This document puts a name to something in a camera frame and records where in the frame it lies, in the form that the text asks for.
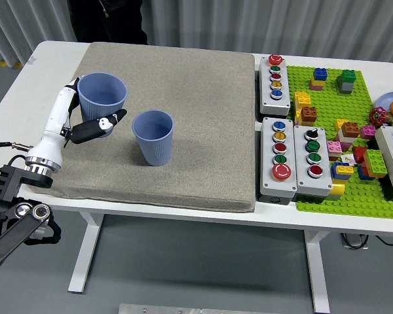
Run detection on grey toy brick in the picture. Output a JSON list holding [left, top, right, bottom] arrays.
[[335, 76, 355, 96]]

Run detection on person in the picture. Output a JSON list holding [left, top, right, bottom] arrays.
[[67, 0, 149, 46]]

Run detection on magenta toy brick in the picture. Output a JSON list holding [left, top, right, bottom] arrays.
[[360, 125, 378, 140]]

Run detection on grey selector switch control box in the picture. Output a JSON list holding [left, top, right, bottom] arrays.
[[293, 124, 333, 198]]

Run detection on large green toy brick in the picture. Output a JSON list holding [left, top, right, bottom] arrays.
[[362, 148, 388, 179]]

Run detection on grey five-button control box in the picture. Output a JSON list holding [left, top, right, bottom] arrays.
[[258, 54, 291, 116], [259, 116, 298, 201]]

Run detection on grey-brown fabric mat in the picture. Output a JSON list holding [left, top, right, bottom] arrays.
[[48, 41, 257, 213]]

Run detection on green studded baseplate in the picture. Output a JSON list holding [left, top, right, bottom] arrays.
[[286, 65, 393, 219]]

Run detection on yellow round toy brick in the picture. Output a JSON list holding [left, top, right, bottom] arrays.
[[328, 179, 346, 196]]

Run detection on white pleated curtain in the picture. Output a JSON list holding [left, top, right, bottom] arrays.
[[0, 0, 393, 66]]

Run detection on blue ribbed plastic cup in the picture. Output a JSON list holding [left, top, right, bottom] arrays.
[[132, 110, 175, 167], [77, 72, 128, 138]]

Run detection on brown toy brick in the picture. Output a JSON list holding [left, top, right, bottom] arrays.
[[341, 121, 361, 139], [300, 106, 318, 127]]

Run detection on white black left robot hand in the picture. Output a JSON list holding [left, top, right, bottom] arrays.
[[26, 77, 128, 164]]

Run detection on white table leg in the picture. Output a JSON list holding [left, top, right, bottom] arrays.
[[67, 211, 104, 294], [303, 230, 331, 314]]

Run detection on grey control box green buttons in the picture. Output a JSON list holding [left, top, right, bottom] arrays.
[[375, 126, 393, 197]]

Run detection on red toy brick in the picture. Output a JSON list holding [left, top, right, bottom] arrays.
[[351, 146, 369, 164]]

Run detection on brass valve red handwheel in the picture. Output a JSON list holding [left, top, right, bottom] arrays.
[[368, 107, 393, 128]]

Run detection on light blue plate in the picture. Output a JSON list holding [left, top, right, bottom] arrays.
[[376, 91, 393, 117]]

